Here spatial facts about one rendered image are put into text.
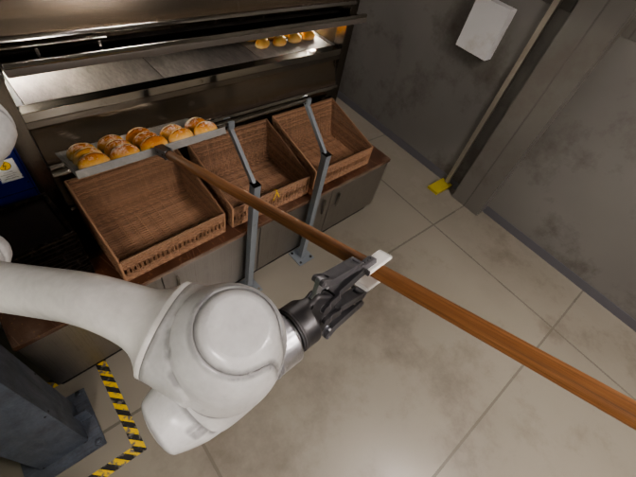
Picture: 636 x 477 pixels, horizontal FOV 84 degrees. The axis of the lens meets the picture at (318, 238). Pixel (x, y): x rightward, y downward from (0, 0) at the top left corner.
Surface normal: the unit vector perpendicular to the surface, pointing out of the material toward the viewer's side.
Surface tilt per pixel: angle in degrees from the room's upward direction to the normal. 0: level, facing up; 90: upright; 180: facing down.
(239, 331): 17
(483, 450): 0
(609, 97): 90
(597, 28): 90
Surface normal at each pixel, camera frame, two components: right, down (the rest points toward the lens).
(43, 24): 0.68, 0.39
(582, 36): -0.76, 0.39
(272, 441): 0.18, -0.63
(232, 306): 0.46, -0.39
